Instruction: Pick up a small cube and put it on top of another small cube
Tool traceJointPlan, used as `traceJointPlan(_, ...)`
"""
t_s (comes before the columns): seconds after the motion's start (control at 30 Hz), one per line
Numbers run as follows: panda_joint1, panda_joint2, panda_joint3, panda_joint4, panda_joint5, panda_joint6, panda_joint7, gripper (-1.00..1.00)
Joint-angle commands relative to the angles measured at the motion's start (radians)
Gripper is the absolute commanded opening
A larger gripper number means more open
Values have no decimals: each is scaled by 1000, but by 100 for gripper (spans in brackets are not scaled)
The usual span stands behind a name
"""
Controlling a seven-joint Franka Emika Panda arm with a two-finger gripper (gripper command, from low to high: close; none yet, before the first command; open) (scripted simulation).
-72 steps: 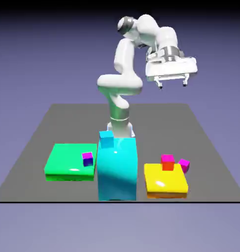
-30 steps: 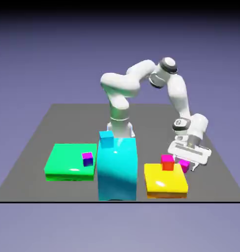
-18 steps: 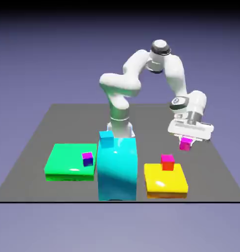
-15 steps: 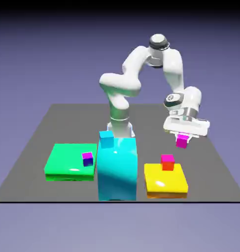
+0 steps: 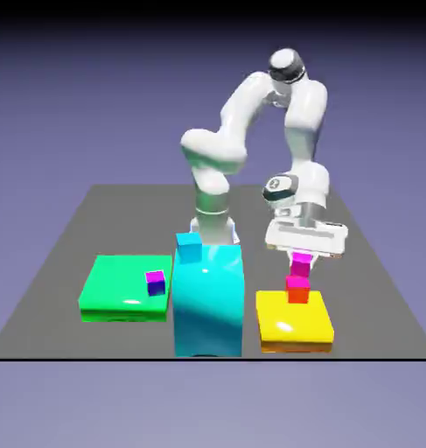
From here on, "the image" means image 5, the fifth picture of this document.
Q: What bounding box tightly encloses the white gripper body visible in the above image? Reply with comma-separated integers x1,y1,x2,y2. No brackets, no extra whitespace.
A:
264,220,350,260

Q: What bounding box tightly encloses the small magenta cube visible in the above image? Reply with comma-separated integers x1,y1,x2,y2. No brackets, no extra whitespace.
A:
290,252,313,280

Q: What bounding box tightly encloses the small red cube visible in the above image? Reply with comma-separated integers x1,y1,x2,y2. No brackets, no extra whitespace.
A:
285,275,311,305

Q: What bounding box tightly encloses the small cyan cube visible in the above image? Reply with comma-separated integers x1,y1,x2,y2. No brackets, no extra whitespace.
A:
175,231,204,264

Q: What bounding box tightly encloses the small blue cube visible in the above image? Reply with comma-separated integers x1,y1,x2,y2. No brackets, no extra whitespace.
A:
144,269,167,298

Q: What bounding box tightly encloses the large yellow box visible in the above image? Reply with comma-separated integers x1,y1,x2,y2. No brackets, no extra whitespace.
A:
255,290,336,354

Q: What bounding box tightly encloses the large cyan box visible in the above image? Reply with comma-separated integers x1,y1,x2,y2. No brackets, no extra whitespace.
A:
171,243,246,359

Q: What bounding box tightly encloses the large green box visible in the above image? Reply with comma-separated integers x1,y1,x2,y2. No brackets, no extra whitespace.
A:
77,254,174,324

